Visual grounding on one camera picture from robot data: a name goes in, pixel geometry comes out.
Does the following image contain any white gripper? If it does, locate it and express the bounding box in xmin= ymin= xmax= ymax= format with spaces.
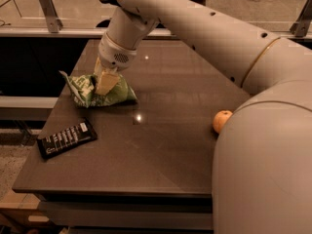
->
xmin=94 ymin=33 xmax=137 ymax=96

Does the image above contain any black office chair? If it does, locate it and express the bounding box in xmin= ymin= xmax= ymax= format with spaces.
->
xmin=97 ymin=0 xmax=120 ymax=28

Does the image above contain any green jalapeno chip bag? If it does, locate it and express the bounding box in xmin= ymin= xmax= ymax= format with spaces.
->
xmin=60 ymin=71 xmax=137 ymax=108

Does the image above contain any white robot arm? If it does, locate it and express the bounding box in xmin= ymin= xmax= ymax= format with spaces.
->
xmin=98 ymin=0 xmax=312 ymax=234

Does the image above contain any orange fruit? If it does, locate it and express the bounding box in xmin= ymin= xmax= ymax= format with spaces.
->
xmin=213 ymin=110 xmax=232 ymax=134

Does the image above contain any black rxbar chocolate bar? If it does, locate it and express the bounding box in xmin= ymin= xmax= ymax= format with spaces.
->
xmin=37 ymin=119 xmax=98 ymax=160

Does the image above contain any glass partition panel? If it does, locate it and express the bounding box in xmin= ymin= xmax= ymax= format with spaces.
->
xmin=0 ymin=0 xmax=307 ymax=31

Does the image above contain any wooden crate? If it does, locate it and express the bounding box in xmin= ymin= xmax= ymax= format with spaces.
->
xmin=0 ymin=190 xmax=56 ymax=234

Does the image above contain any left metal bracket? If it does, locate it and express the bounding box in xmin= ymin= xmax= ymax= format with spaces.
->
xmin=39 ymin=0 xmax=62 ymax=33

